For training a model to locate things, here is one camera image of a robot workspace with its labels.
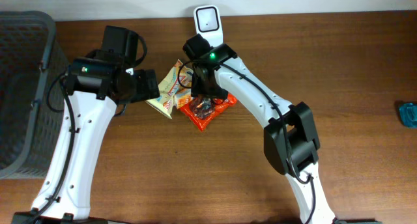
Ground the small orange box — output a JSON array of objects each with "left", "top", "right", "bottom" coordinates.
[{"left": 174, "top": 89, "right": 194, "bottom": 109}]

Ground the cream snack bag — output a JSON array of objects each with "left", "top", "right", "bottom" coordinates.
[{"left": 146, "top": 59, "right": 193, "bottom": 119}]

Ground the red skittles candy bag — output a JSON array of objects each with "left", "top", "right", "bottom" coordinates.
[{"left": 179, "top": 93, "right": 238, "bottom": 132}]

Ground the blue mouthwash bottle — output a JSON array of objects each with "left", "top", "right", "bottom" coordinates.
[{"left": 399, "top": 103, "right": 416, "bottom": 128}]

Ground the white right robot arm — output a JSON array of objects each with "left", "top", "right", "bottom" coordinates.
[{"left": 182, "top": 34, "right": 337, "bottom": 224}]

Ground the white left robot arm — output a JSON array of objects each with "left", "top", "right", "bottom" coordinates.
[{"left": 12, "top": 25, "right": 160, "bottom": 223}]

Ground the white barcode scanner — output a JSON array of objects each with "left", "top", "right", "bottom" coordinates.
[{"left": 193, "top": 5, "right": 223, "bottom": 47}]

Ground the grey plastic mesh basket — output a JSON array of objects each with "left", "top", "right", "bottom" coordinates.
[{"left": 1, "top": 11, "right": 68, "bottom": 179}]

